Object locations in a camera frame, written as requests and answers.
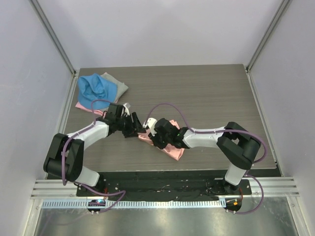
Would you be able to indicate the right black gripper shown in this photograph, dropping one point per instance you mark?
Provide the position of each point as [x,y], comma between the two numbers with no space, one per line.
[154,139]

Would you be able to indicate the grey cloth napkin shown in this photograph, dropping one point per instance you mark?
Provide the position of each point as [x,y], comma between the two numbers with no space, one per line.
[121,87]

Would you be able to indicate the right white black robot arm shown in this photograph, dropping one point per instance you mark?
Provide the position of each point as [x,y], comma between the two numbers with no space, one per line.
[234,141]

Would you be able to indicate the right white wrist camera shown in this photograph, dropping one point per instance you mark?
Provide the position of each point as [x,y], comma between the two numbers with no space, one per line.
[150,124]

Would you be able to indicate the pink satin napkin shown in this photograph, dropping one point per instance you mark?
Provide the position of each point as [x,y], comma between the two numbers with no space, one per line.
[176,149]

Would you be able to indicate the blue cloth napkin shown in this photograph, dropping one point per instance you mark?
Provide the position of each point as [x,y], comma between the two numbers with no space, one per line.
[94,87]

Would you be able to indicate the left aluminium frame post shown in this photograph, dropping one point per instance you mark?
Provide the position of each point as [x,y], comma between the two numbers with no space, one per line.
[50,31]

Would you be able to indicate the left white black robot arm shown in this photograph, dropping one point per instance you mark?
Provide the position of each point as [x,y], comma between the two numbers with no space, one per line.
[66,152]

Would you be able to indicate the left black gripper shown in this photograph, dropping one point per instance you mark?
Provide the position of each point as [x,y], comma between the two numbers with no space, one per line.
[131,131]

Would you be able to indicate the aluminium frame post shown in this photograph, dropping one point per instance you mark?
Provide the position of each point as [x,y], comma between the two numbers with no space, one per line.
[50,31]
[281,10]

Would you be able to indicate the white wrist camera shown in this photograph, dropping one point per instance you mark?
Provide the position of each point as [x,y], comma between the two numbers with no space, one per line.
[150,124]
[126,111]

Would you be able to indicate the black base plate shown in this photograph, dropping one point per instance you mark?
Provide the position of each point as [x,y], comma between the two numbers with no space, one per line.
[166,185]

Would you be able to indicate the right aluminium frame post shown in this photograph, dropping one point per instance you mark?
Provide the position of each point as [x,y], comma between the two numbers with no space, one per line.
[281,10]

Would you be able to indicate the pink cloth under pile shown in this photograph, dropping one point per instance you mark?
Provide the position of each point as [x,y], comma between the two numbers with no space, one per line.
[97,112]

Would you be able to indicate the white slotted cable duct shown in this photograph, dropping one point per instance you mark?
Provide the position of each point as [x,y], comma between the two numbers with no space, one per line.
[101,204]

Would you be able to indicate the aluminium front rail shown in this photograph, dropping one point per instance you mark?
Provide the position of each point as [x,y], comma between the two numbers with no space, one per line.
[54,188]

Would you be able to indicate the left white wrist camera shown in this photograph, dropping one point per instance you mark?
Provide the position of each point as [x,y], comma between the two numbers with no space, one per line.
[126,111]

